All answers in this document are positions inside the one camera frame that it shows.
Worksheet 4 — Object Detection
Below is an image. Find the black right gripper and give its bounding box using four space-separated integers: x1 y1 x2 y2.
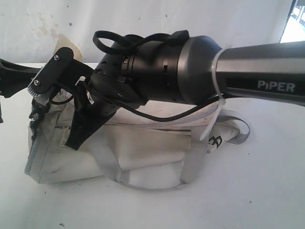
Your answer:
65 94 119 150

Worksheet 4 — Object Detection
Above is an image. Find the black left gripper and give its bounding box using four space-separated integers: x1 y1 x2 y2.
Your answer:
0 58 46 124

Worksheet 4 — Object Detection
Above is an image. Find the white zippered duffel bag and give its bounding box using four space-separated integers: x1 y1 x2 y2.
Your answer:
24 92 251 190

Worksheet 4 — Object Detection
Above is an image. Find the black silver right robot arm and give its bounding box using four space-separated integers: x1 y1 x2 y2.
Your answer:
66 31 305 150

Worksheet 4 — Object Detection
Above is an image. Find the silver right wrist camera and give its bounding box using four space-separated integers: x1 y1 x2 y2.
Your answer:
27 47 74 97

